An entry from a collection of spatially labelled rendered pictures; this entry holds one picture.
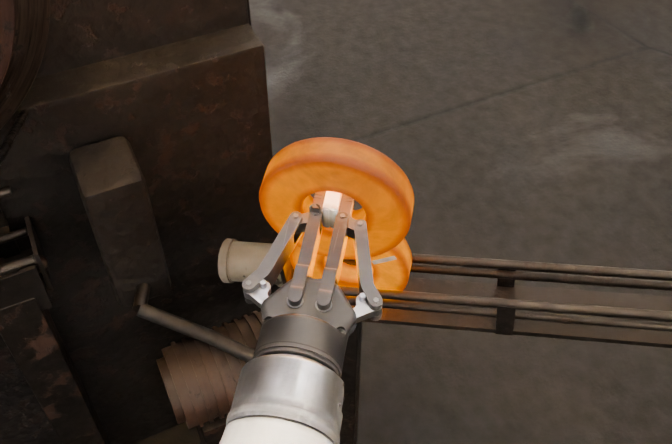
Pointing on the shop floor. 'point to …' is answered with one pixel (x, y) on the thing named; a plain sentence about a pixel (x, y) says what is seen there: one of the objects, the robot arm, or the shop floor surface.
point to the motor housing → (206, 377)
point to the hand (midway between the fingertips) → (336, 192)
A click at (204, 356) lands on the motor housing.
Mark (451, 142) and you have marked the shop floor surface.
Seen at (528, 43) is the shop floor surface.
